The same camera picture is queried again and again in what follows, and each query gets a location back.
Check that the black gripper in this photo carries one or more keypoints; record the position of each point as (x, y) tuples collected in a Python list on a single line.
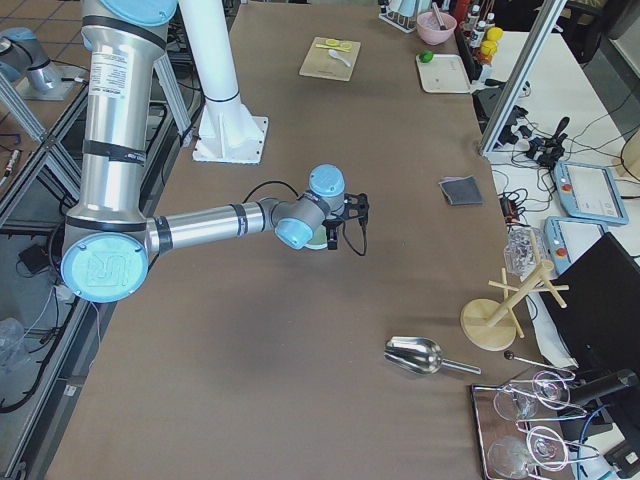
[(332, 238)]

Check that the light green bowl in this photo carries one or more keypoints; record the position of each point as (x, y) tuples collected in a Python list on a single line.
[(318, 240)]

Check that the white ceramic spoon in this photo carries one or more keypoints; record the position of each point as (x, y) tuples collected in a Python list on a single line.
[(336, 55)]

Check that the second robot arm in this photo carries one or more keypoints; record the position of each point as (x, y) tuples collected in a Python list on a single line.
[(23, 59)]

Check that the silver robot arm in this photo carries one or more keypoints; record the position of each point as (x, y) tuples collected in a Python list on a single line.
[(108, 241)]

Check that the pink mixing bowl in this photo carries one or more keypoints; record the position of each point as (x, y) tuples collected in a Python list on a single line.
[(429, 29)]

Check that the grey folded cloth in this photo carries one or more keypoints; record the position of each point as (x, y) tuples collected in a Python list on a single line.
[(461, 191)]

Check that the steel scoop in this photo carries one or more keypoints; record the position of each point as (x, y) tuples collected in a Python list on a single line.
[(422, 355)]

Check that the wooden cutting board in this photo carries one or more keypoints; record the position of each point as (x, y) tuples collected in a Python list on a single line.
[(318, 63)]

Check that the wooden mug tree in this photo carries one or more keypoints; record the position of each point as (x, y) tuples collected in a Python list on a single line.
[(493, 326)]

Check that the cream tray with bear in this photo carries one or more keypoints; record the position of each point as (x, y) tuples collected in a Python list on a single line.
[(444, 73)]

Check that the green lime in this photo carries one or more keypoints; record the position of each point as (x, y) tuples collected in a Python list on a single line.
[(426, 56)]

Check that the blue teach pendant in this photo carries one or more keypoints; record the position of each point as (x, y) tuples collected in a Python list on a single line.
[(589, 192)]

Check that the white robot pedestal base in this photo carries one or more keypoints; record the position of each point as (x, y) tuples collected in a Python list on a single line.
[(228, 132)]

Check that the wire glass rack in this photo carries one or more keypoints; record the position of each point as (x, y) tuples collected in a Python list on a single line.
[(519, 427)]

